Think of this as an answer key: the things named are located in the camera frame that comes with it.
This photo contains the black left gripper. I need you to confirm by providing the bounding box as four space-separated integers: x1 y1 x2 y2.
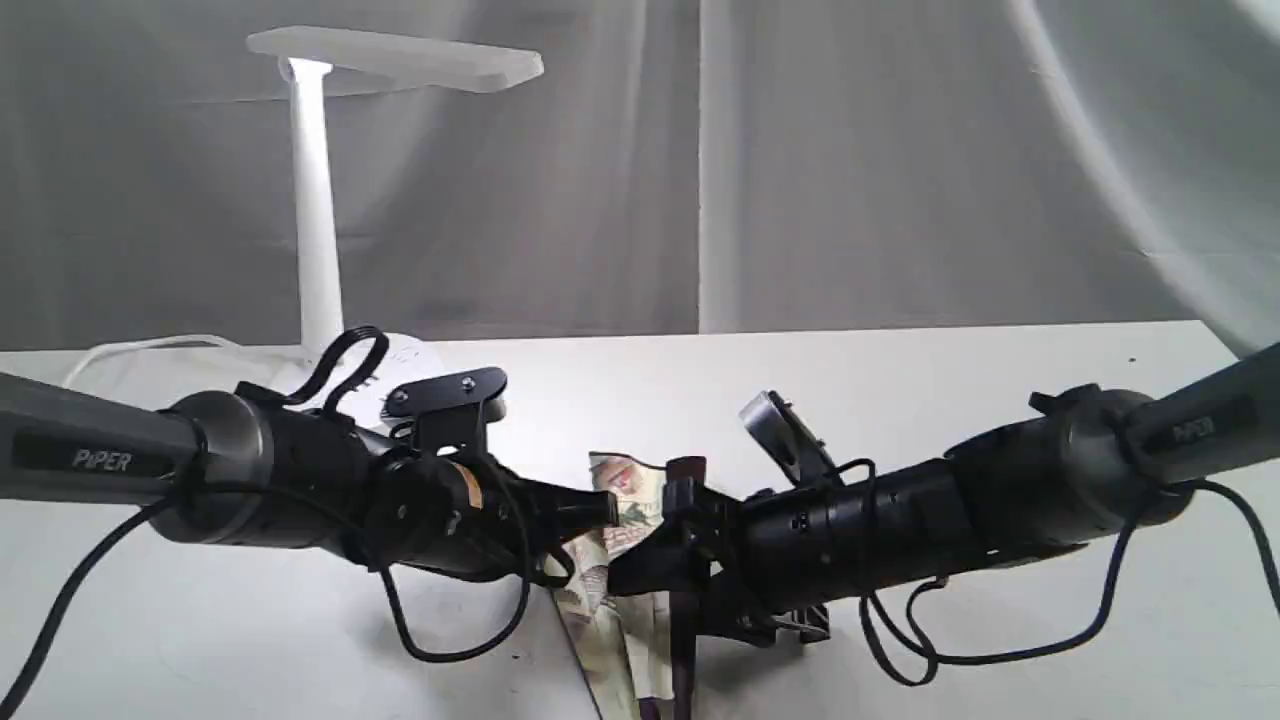
352 450 620 589

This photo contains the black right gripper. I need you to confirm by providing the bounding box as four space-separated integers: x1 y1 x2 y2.
660 478 991 646

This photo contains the painted paper folding fan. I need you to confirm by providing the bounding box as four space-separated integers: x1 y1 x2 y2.
552 452 707 719

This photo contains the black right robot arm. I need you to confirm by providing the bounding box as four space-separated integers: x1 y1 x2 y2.
607 347 1279 647

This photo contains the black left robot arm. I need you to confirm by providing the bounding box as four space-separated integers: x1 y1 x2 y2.
3 366 618 587

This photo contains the white desk lamp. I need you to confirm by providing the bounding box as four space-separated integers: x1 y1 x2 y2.
246 26 545 366

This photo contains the grey backdrop curtain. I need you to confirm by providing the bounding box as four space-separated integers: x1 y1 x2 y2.
3 1 1277 355

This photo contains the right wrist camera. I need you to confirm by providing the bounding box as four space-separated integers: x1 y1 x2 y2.
739 389 842 488

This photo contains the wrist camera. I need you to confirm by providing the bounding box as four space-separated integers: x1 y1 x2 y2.
739 389 842 488
381 366 509 456

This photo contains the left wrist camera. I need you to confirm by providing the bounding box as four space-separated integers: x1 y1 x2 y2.
381 366 509 456

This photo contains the white lamp power cable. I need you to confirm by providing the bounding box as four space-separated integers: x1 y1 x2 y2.
60 334 301 391

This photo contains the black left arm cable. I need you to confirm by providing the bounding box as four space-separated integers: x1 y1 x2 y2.
0 325 536 720

